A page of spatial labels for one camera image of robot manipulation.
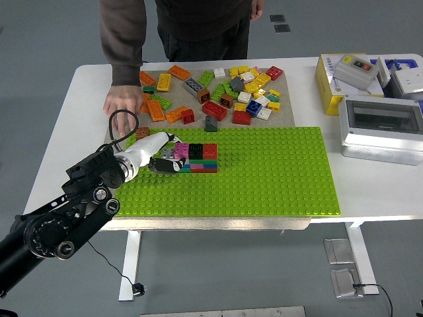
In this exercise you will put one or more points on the person's left hand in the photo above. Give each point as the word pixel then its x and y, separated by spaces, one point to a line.
pixel 257 9

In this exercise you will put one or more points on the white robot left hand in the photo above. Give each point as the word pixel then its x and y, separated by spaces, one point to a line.
pixel 148 147

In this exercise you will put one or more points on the person's right hand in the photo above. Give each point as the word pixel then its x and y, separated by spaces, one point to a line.
pixel 124 99

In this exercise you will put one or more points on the pink square brick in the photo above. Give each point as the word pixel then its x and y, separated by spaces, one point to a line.
pixel 181 151

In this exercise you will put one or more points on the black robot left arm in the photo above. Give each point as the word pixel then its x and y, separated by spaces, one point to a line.
pixel 66 228

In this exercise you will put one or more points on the person's right forearm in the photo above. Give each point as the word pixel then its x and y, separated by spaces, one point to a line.
pixel 124 43

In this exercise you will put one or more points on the brown square brick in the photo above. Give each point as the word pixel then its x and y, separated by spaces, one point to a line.
pixel 142 132
pixel 226 100
pixel 204 95

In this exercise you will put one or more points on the orange two-by-four brick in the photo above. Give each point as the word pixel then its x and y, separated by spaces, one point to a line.
pixel 179 72
pixel 146 105
pixel 173 115
pixel 155 110
pixel 148 79

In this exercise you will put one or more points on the small dark green brick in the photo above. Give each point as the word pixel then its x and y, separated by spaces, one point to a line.
pixel 148 89

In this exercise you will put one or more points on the lime two-by-four brick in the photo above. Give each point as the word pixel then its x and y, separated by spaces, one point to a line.
pixel 205 79
pixel 218 91
pixel 228 88
pixel 162 101

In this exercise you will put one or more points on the blue thin brick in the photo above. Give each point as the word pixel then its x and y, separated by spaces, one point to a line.
pixel 210 166
pixel 185 166

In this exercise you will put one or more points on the yellow two-by-four brick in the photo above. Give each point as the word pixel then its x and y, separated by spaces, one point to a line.
pixel 164 82

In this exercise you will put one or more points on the dark green thin brick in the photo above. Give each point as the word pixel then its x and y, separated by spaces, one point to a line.
pixel 185 171

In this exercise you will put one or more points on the black square brick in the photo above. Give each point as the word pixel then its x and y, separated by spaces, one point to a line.
pixel 196 151

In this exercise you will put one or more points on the red square brick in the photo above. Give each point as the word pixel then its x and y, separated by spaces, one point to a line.
pixel 188 116
pixel 210 151
pixel 274 73

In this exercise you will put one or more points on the pink thin brick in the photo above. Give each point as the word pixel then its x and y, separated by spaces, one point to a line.
pixel 196 166

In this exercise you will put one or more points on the green long thin brick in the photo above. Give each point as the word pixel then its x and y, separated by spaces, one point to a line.
pixel 204 162

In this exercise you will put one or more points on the red long thin brick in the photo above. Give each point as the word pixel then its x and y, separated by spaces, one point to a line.
pixel 204 170

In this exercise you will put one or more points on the small pink brick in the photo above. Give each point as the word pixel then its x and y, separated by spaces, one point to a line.
pixel 258 69

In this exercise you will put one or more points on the yellow square brick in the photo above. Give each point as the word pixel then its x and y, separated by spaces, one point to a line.
pixel 234 71
pixel 273 106
pixel 259 93
pixel 262 79
pixel 244 69
pixel 254 72
pixel 240 107
pixel 274 92
pixel 251 86

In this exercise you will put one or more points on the dark grey slope brick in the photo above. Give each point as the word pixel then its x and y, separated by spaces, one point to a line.
pixel 236 84
pixel 211 123

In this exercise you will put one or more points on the white square brick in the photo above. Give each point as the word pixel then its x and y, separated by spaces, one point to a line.
pixel 248 77
pixel 219 73
pixel 244 96
pixel 263 113
pixel 262 100

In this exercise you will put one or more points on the green and white brick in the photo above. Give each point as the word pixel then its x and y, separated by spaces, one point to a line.
pixel 272 97

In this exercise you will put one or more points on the blue square brick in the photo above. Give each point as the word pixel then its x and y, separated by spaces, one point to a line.
pixel 253 108

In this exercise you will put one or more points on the green studded baseplate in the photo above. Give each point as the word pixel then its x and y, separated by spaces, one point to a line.
pixel 257 185

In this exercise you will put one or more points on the black floor cover plate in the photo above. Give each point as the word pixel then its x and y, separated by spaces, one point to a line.
pixel 277 18
pixel 282 28

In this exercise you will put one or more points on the person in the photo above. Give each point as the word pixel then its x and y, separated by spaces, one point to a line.
pixel 205 26

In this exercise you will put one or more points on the grey-brown mat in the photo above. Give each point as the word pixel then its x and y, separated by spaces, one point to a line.
pixel 198 223

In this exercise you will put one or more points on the yellow cardboard box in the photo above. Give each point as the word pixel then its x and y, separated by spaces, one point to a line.
pixel 322 86

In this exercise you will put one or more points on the white table leg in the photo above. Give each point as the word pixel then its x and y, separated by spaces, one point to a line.
pixel 130 264
pixel 358 251

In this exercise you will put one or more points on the grey plastic box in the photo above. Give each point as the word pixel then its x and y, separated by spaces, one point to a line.
pixel 392 87

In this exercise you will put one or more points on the long grey metal plate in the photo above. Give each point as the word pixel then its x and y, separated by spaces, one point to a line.
pixel 231 312

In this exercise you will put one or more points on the grey metal floor plate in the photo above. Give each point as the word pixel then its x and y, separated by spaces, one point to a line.
pixel 338 251
pixel 343 283

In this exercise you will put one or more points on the grey push-button switch box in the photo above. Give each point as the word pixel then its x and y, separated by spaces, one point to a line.
pixel 350 74

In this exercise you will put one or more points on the white wall socket plate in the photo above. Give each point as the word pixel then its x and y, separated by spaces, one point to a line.
pixel 409 81

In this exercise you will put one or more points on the grey enclosure with clear lid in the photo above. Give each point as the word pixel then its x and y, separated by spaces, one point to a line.
pixel 373 145

